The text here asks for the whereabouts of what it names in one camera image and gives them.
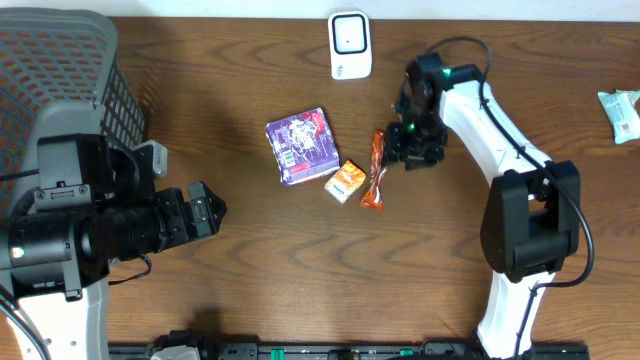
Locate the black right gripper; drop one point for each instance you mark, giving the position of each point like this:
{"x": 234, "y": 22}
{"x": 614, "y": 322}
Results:
{"x": 394, "y": 145}

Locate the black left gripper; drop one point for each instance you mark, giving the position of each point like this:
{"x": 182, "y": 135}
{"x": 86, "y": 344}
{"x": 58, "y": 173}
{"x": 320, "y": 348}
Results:
{"x": 176, "y": 218}

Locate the brown orange snack packet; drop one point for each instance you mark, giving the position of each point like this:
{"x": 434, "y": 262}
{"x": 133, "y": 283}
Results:
{"x": 372, "y": 197}

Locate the orange white snack packet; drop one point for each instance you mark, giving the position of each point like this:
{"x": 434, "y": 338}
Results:
{"x": 345, "y": 182}

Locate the red purple snack bag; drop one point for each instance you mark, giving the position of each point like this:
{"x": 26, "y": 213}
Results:
{"x": 303, "y": 146}

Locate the teal snack packet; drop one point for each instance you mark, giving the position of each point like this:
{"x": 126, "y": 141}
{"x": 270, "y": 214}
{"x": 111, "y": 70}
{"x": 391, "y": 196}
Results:
{"x": 622, "y": 114}

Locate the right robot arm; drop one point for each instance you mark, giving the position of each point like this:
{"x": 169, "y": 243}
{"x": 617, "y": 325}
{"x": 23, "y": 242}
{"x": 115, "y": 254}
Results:
{"x": 529, "y": 227}

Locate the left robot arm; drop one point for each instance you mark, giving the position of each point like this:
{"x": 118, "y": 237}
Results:
{"x": 95, "y": 202}

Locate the grey plastic mesh basket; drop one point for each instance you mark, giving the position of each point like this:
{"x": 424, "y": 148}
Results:
{"x": 60, "y": 75}

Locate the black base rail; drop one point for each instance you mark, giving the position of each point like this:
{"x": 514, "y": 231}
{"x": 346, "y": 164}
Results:
{"x": 184, "y": 344}

